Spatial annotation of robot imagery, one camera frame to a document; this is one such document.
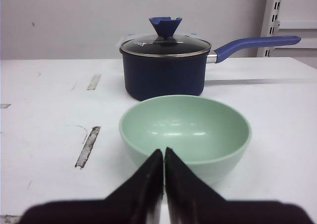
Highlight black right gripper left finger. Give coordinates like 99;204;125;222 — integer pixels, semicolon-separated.
21;149;163;224

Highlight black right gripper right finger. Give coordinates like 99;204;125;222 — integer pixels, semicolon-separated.
164;148;313;224

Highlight light green bowl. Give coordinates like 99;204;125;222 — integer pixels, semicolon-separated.
118;95;252;185

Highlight dark blue saucepan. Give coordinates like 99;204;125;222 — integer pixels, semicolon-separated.
119;36;302;102

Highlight glass pot lid blue knob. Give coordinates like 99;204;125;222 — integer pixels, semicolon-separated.
120;17;211;58

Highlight white metal shelf rack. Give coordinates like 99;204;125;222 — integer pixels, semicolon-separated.
257;0;317;66

